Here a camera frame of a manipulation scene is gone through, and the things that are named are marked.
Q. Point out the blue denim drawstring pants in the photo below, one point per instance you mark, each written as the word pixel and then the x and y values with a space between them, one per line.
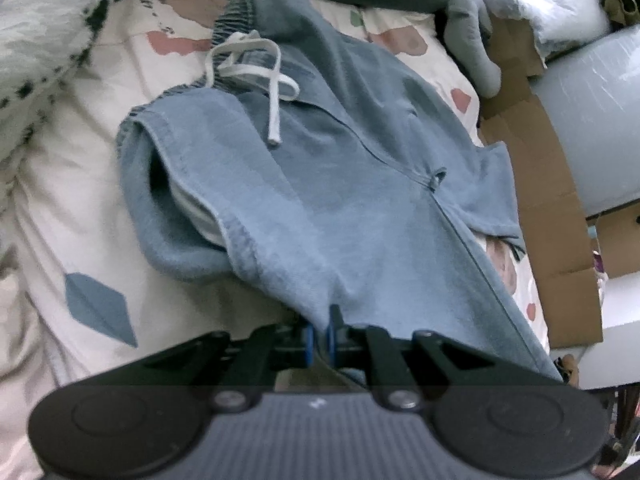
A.
pixel 323 171

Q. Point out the cream bear print bedsheet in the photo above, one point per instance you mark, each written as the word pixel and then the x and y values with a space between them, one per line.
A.
pixel 98 301

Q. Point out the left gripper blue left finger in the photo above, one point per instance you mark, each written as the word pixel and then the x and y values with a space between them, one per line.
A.
pixel 307 341

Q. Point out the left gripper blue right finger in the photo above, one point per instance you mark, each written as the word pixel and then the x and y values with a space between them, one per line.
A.
pixel 336 336

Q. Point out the brown cardboard sheet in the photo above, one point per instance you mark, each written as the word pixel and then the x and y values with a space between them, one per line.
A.
pixel 553 222

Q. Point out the white black fuzzy blanket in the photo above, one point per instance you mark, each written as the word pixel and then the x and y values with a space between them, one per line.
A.
pixel 43 43

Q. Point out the grey curved neck pillow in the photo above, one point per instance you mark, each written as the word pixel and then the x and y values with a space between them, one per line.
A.
pixel 466 34

